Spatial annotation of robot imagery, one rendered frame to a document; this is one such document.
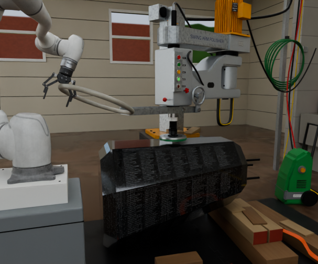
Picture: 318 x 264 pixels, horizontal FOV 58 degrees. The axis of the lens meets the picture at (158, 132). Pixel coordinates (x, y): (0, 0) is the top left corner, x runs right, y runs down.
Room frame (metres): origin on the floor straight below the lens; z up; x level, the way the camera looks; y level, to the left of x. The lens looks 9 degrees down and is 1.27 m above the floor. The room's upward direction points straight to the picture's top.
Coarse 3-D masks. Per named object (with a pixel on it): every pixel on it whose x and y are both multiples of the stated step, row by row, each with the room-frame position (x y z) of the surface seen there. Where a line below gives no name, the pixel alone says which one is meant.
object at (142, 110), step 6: (120, 108) 1.99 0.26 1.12; (138, 108) 1.95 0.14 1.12; (144, 108) 1.99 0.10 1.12; (150, 108) 2.02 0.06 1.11; (156, 108) 2.06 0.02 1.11; (162, 108) 2.10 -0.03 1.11; (168, 108) 2.13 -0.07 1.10; (174, 108) 2.17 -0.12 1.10; (180, 108) 2.21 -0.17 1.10; (186, 108) 2.25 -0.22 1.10; (192, 108) 2.30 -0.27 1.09; (198, 108) 2.29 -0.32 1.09; (126, 114) 1.93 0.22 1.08; (132, 114) 1.92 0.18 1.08; (138, 114) 1.95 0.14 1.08; (144, 114) 1.99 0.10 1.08; (150, 114) 2.02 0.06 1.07
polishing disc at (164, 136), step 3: (162, 135) 2.27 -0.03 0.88; (165, 135) 2.27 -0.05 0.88; (180, 135) 2.27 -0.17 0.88; (183, 135) 2.27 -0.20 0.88; (162, 138) 2.18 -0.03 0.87; (165, 138) 2.16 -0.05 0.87; (168, 138) 2.15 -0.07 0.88; (171, 138) 2.14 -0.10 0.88; (174, 138) 2.14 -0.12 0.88; (177, 138) 2.14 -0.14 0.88; (180, 138) 2.15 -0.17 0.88; (183, 138) 2.17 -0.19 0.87
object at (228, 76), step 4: (224, 68) 2.59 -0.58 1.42; (228, 68) 2.58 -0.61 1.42; (232, 68) 2.58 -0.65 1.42; (236, 68) 2.62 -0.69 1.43; (224, 72) 2.59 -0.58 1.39; (228, 72) 2.58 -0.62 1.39; (232, 72) 2.58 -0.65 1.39; (236, 72) 2.62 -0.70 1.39; (224, 76) 2.58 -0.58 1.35; (228, 76) 2.58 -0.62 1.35; (232, 76) 2.58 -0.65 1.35; (236, 76) 2.63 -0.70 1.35; (224, 80) 2.58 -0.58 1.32; (228, 80) 2.58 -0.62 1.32; (232, 80) 2.59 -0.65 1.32; (236, 80) 2.63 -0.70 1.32; (224, 84) 2.58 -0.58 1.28; (228, 84) 2.58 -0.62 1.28; (232, 84) 2.59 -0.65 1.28; (236, 84) 2.64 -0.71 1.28; (224, 88) 2.59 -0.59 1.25; (228, 88) 2.59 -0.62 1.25; (232, 88) 2.60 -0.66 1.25
